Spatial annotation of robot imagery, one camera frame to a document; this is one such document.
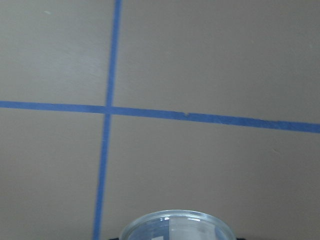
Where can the clear tennis ball can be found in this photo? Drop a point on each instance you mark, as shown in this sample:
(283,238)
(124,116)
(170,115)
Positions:
(177,224)

